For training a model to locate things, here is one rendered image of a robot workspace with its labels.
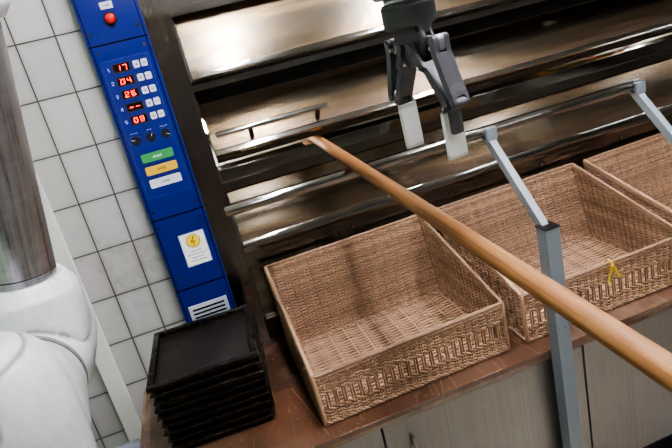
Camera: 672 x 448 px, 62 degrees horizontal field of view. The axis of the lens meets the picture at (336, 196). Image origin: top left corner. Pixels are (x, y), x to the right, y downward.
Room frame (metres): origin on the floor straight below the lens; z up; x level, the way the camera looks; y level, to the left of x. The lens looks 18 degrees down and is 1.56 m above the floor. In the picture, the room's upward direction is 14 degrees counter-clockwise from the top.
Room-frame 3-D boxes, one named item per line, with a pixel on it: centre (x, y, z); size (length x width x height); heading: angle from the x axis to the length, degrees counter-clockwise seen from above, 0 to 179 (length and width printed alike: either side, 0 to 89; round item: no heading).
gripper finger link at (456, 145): (0.75, -0.18, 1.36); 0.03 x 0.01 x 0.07; 109
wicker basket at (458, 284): (1.46, -0.05, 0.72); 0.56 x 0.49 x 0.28; 103
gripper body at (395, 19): (0.80, -0.16, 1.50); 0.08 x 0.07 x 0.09; 19
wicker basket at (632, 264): (1.59, -0.63, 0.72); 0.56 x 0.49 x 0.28; 102
